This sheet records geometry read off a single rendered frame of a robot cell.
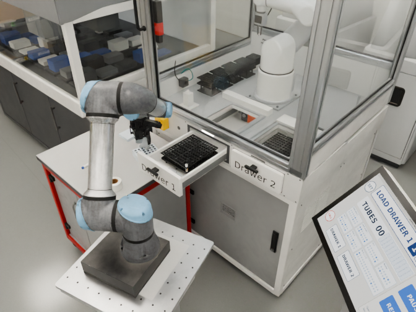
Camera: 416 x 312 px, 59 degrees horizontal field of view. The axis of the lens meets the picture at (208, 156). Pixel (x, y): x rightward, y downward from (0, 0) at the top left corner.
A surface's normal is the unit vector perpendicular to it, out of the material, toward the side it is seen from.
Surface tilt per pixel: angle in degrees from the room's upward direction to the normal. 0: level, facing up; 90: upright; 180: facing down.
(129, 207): 9
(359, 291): 50
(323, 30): 90
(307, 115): 90
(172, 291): 0
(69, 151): 0
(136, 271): 3
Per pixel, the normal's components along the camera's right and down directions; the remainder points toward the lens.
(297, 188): -0.68, 0.44
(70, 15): 0.73, 0.41
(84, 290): 0.00, -0.80
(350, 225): -0.76, -0.48
